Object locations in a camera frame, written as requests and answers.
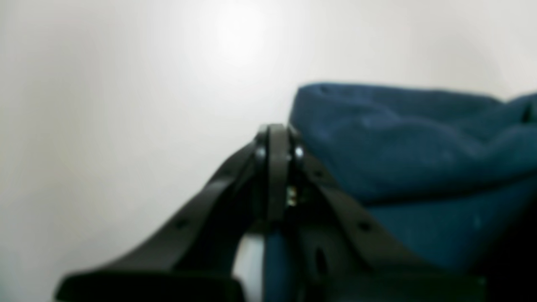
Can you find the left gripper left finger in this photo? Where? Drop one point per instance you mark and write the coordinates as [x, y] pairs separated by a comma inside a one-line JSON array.
[[191, 256]]

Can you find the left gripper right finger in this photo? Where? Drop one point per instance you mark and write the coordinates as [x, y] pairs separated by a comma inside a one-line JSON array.
[[343, 254]]

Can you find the dark blue t-shirt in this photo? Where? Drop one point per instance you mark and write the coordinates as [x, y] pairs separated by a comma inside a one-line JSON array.
[[450, 176]]

